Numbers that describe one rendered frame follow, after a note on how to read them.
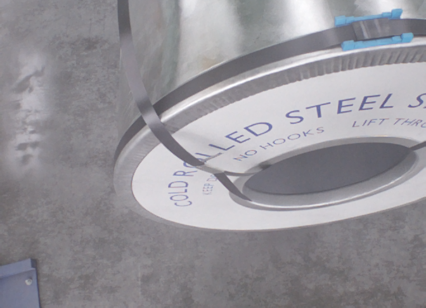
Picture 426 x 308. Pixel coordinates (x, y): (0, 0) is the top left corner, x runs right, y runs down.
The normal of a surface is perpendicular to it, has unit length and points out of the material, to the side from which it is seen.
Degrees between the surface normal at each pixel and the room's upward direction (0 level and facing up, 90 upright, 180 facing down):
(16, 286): 0
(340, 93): 90
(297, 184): 12
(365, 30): 2
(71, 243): 0
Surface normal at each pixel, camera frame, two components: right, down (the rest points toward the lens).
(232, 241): -0.08, -0.41
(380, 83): 0.10, 0.90
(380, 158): -0.91, -0.09
